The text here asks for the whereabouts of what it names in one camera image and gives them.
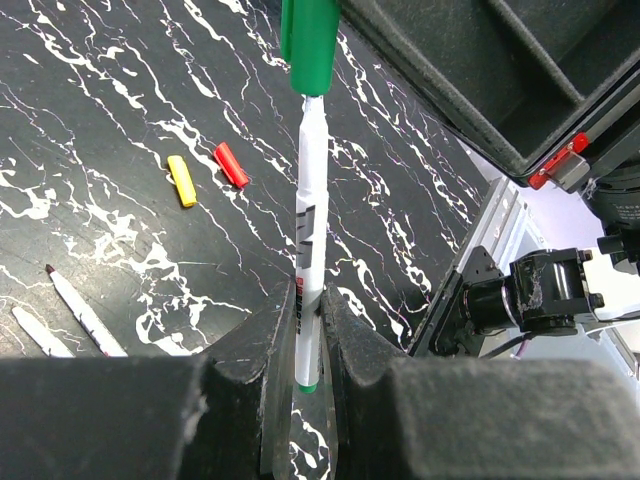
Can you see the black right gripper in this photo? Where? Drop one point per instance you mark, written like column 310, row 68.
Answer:
column 528, row 82

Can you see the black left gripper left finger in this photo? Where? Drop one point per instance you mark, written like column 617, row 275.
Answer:
column 224, row 413

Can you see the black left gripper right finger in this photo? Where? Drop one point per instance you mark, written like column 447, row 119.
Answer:
column 394, row 416

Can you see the red whiteboard pen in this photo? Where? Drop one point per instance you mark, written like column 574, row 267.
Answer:
column 85, row 315

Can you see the green whiteboard pen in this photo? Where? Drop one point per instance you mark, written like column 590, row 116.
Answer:
column 310, row 247

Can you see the yellow whiteboard pen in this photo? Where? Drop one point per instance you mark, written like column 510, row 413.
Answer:
column 48, row 343

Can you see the green pen cap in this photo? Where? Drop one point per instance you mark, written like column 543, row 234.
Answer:
column 308, row 39

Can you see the yellow pen cap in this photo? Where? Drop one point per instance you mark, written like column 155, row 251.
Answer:
column 183, row 181

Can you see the red pen cap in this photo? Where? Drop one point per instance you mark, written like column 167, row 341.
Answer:
column 230, row 166

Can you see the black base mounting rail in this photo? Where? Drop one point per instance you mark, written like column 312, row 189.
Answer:
column 544, row 293

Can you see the aluminium frame rail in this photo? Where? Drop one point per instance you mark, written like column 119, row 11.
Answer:
column 504, row 227

